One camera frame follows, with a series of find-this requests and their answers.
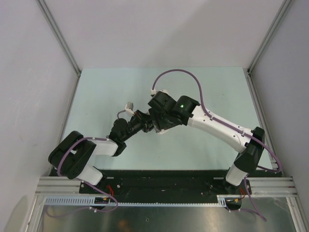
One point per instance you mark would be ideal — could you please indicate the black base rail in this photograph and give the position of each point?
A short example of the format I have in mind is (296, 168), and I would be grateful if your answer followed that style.
(166, 187)

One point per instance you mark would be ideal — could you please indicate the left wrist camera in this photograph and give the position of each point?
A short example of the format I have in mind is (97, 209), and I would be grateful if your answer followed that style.
(129, 109)

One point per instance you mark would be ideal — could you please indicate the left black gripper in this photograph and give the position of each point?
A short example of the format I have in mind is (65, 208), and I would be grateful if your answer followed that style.
(145, 120)

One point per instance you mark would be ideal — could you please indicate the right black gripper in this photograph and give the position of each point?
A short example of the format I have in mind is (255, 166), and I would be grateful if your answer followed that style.
(158, 124)

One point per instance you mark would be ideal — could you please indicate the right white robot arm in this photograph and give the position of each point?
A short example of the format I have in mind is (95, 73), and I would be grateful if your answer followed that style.
(248, 143)

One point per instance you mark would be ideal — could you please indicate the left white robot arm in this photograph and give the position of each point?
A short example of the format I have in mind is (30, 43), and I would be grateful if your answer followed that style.
(71, 157)

